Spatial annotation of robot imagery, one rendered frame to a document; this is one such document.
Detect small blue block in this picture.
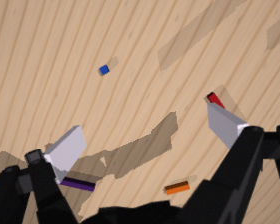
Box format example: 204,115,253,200
99,65,110,75

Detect purple rod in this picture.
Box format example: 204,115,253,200
59,177,96,192

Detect orange rod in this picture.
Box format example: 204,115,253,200
165,181,190,195

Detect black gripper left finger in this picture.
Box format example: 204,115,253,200
0,125,87,224

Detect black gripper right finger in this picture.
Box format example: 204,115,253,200
165,102,280,224

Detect red rod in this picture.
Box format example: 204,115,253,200
206,92,225,108

